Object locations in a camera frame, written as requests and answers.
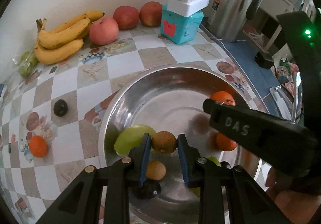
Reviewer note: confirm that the small yellow-brown loquat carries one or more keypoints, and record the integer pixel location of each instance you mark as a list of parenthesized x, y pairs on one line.
[(155, 170)]

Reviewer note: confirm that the colourful packet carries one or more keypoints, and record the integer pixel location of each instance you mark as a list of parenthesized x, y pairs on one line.
[(286, 73)]

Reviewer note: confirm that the orange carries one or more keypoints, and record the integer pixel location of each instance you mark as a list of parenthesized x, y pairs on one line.
[(38, 146), (223, 97), (225, 143)]

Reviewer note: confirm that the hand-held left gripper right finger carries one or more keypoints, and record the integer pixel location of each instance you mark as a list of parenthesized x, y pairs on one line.
[(182, 158)]

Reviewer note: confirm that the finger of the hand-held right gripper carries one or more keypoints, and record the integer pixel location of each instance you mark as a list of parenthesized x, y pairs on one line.
[(250, 128)]

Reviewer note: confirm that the yellow banana bunch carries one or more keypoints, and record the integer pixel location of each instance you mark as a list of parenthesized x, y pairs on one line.
[(62, 38)]

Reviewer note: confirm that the green mango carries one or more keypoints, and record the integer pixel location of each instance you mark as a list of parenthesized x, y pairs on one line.
[(130, 137)]

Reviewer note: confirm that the bag of green fruits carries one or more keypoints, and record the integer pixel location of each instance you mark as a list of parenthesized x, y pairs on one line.
[(26, 63)]

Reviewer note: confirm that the stainless steel thermos jug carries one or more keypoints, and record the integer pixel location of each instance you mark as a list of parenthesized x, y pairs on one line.
[(230, 13)]

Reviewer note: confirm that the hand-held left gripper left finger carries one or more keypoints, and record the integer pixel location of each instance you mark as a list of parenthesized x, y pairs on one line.
[(145, 158)]

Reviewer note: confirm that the checkered printed tablecloth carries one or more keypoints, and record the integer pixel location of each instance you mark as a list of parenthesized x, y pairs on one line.
[(82, 98)]

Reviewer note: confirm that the red apple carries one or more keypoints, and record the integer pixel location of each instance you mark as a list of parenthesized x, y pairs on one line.
[(104, 31), (150, 13), (126, 17)]

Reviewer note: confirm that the small black box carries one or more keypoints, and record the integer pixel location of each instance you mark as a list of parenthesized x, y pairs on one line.
[(263, 59)]

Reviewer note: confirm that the dark purple plum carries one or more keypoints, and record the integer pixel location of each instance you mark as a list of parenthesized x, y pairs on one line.
[(148, 189), (60, 108)]

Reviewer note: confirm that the person's right hand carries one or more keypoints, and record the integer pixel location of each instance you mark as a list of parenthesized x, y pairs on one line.
[(291, 201)]

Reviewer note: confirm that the stainless steel bowl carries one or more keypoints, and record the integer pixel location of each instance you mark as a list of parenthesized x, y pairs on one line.
[(170, 103)]

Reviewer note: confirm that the teal plastic box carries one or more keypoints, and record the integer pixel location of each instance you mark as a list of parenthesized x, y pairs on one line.
[(180, 31)]

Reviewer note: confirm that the brown kiwi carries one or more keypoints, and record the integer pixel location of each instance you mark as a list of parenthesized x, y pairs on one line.
[(164, 141)]

